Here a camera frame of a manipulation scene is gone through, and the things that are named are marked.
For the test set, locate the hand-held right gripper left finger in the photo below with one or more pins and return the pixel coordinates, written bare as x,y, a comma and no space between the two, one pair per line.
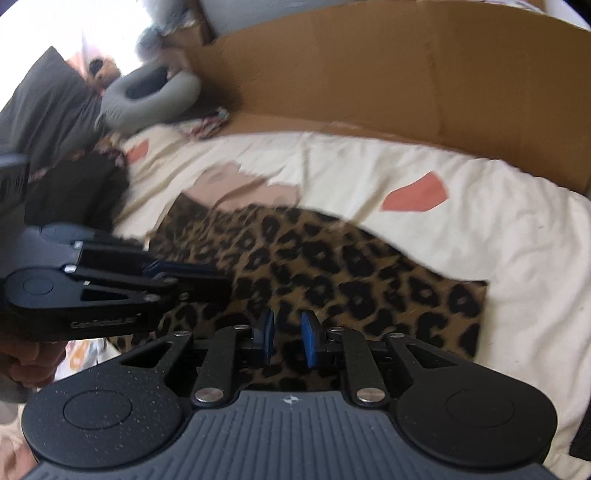
267,337

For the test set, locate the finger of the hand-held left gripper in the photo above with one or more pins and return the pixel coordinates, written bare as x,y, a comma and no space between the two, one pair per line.
203,288
175,268

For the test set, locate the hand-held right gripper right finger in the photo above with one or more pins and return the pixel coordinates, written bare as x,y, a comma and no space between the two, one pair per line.
313,339

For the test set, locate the leopard print skirt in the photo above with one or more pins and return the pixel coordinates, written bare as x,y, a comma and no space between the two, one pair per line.
346,286

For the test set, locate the person's left hand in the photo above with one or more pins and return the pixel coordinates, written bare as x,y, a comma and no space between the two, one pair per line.
32,364

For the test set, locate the black garment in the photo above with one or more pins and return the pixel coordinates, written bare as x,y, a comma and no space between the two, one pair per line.
78,198

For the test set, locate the pastel floral cloth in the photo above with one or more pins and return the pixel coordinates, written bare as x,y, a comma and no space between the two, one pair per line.
205,124

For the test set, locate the grey neck pillow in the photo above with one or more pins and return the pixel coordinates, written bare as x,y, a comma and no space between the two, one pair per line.
124,113

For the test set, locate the dark grey pillow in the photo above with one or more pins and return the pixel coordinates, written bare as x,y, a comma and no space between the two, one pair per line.
46,110

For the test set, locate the plush toy bear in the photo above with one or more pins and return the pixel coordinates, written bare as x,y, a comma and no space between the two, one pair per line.
106,74

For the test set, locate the cream bear print blanket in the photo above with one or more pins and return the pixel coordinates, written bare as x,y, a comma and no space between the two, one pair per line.
508,258

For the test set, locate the clear plastic bag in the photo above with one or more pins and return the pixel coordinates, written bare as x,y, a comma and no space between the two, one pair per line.
148,39

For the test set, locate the flat cardboard sheet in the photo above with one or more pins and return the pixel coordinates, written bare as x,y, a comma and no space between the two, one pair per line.
392,83

